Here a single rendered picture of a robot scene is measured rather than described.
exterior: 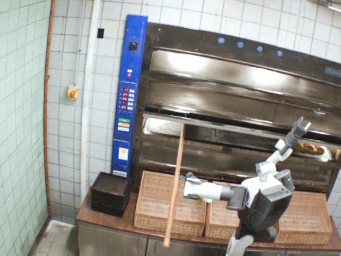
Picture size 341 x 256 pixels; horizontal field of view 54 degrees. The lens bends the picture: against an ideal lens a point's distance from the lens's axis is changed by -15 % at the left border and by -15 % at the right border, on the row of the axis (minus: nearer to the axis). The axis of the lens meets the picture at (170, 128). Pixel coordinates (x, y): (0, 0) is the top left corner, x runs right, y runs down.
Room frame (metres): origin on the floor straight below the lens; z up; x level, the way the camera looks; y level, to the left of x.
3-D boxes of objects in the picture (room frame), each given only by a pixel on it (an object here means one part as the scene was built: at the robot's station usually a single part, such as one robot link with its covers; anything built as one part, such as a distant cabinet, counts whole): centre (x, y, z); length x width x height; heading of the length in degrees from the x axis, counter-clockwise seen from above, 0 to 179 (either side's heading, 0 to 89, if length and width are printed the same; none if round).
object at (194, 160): (2.83, -0.68, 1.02); 1.79 x 0.11 x 0.19; 89
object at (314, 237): (2.55, -1.29, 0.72); 0.56 x 0.49 x 0.28; 90
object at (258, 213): (1.92, -0.64, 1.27); 0.34 x 0.30 x 0.36; 123
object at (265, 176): (1.97, -0.61, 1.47); 0.10 x 0.07 x 0.09; 123
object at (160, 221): (2.58, -0.10, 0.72); 0.56 x 0.49 x 0.28; 90
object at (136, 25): (3.78, 0.35, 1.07); 1.93 x 0.16 x 2.15; 179
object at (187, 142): (2.85, -0.68, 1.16); 1.80 x 0.06 x 0.04; 89
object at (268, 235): (1.95, -0.69, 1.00); 0.28 x 0.13 x 0.18; 89
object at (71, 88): (2.82, 0.82, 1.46); 0.10 x 0.07 x 0.10; 89
